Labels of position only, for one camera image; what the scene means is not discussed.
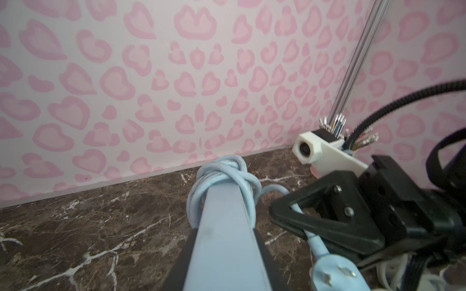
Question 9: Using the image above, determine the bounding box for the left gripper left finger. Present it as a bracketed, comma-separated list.
[161, 229, 198, 291]

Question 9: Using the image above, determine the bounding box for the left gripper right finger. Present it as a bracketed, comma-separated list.
[253, 229, 288, 291]

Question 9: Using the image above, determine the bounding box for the bundle of pencils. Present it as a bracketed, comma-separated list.
[319, 114, 379, 152]

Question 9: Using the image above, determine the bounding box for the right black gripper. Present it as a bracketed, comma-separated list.
[269, 155, 466, 255]

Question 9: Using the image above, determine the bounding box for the light blue power strip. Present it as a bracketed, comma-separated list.
[183, 181, 271, 291]

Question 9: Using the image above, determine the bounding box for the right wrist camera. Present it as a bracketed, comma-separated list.
[292, 129, 368, 178]

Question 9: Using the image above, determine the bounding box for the white power strip cord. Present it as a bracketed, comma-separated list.
[374, 252, 449, 291]

